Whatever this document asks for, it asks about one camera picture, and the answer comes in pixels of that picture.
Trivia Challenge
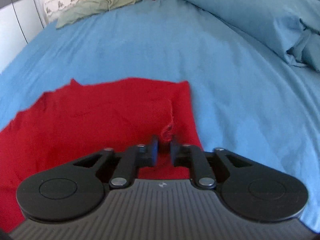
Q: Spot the teal rolled duvet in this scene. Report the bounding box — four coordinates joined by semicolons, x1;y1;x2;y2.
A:
186;0;319;71

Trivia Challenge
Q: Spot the green pillow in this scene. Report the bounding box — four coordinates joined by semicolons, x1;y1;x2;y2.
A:
55;0;141;29

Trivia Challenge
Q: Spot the blue bed sheet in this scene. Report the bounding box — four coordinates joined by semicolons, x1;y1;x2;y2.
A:
1;0;319;231

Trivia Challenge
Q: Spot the white wardrobe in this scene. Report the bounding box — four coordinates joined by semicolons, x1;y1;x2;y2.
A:
1;0;46;71

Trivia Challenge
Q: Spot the red knit garment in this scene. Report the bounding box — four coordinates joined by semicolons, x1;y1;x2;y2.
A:
1;78;201;232

